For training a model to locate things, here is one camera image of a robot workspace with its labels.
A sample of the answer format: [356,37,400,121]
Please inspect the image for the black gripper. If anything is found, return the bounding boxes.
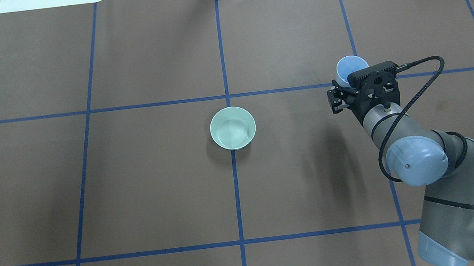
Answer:
[326,87,382,125]

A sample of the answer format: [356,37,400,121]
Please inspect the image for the light blue plastic cup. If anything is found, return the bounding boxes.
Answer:
[335,55,369,89]

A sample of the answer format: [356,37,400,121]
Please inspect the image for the mint green bowl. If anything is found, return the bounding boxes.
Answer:
[209,106,257,151]

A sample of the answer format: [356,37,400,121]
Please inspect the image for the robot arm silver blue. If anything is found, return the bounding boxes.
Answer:
[327,87,474,266]

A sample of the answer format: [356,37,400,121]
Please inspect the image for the brown paper table cover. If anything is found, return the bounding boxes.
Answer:
[0,0,474,266]

